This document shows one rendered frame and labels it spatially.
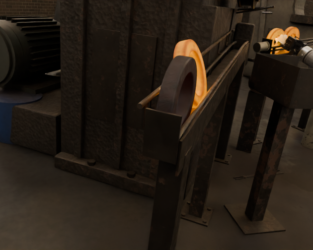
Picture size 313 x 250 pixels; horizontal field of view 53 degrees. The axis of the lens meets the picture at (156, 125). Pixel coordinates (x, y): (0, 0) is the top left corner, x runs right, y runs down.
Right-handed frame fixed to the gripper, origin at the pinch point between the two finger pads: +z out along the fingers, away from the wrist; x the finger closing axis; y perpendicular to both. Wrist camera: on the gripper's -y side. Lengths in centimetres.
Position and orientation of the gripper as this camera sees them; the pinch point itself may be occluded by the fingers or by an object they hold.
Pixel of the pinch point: (275, 39)
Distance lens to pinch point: 220.6
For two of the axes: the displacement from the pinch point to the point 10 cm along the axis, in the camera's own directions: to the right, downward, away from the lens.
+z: -5.0, -6.3, 5.9
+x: -8.2, 1.3, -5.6
